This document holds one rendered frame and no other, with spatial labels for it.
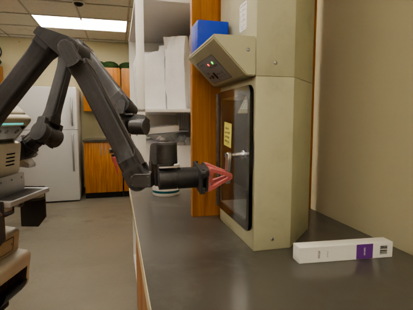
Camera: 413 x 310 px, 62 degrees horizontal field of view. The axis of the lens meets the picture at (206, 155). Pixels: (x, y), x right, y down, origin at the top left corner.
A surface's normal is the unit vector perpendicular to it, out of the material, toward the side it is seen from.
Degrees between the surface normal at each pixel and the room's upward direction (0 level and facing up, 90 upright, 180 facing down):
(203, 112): 90
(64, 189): 90
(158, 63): 83
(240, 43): 90
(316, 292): 0
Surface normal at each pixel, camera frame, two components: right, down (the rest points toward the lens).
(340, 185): -0.97, 0.03
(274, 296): 0.00, -1.00
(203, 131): 0.25, 0.10
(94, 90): -0.03, 0.04
